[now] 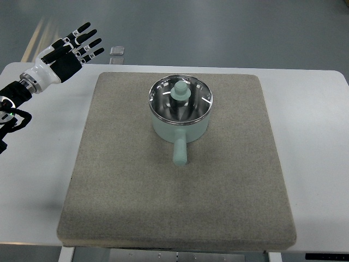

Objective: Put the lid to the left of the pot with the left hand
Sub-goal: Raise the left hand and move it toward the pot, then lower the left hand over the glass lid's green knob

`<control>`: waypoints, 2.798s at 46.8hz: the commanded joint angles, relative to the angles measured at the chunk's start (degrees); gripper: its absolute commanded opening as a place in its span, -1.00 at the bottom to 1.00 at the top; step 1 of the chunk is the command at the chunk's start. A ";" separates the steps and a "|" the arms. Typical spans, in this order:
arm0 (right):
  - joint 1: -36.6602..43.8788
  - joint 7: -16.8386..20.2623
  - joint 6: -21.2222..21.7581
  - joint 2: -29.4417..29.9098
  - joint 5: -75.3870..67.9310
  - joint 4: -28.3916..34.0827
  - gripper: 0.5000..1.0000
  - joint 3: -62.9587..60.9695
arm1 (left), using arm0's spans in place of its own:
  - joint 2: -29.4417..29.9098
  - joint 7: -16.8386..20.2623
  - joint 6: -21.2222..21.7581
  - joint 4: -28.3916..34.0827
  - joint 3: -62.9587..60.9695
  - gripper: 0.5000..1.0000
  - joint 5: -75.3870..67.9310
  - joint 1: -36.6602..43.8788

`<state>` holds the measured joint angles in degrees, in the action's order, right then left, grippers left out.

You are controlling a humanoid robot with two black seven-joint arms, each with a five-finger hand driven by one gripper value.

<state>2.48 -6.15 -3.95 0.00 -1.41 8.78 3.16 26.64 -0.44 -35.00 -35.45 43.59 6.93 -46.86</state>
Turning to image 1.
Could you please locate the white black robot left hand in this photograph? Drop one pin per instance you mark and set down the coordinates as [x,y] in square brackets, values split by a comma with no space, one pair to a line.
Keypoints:
[62,59]

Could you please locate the metal floor plate lower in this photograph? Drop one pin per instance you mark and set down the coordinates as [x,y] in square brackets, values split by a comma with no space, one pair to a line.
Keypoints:
[116,60]

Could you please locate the glass lid with green knob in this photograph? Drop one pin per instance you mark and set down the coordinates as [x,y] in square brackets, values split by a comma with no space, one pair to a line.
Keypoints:
[180,100]

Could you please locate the grey felt mat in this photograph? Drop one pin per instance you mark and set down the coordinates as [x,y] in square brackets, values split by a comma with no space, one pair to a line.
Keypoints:
[222,192]

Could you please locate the metal table frame plate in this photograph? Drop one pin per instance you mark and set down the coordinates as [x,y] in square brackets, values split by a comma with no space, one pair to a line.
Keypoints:
[168,256]

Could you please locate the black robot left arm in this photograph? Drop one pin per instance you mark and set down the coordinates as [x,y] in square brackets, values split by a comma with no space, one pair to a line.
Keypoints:
[12,118]

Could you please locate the mint green saucepan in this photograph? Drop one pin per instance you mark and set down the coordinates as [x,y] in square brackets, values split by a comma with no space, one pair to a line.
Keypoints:
[180,136]

